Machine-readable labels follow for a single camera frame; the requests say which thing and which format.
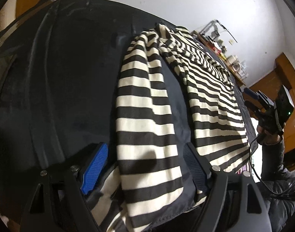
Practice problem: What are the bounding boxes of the person's dark jacket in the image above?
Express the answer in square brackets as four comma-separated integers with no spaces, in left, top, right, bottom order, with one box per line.
[225,169,295,232]

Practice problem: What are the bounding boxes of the beige curtain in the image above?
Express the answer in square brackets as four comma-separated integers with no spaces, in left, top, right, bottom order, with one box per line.
[0,10,18,40]

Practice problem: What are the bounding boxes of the clear acrylic rack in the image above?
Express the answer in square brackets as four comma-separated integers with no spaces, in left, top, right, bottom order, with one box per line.
[198,19,237,44]

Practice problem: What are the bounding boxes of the black and cream striped shirt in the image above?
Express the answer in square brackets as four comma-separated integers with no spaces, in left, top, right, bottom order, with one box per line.
[90,23,250,232]

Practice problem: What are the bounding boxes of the person's right forearm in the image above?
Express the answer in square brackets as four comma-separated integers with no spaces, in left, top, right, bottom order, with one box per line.
[260,140,287,182]

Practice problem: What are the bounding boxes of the wooden wardrobe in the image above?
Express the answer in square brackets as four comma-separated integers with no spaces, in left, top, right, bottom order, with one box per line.
[249,52,295,172]

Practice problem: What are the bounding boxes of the person's right hand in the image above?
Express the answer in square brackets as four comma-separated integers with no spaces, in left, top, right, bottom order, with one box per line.
[256,124,282,146]

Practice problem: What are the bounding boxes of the black cable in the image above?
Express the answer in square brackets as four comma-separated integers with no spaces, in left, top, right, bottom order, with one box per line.
[248,136,295,200]

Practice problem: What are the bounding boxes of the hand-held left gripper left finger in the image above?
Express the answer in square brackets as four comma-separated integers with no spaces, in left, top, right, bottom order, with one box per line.
[19,142,109,232]

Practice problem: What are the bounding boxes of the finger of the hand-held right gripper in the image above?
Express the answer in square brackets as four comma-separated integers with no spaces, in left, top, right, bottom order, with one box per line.
[243,88,260,100]
[244,100,262,114]

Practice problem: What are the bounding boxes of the dark blanket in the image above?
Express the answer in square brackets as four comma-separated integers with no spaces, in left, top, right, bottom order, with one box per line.
[0,0,258,232]

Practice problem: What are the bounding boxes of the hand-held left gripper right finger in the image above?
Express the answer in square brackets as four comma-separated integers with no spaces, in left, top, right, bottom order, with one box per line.
[183,142,275,232]

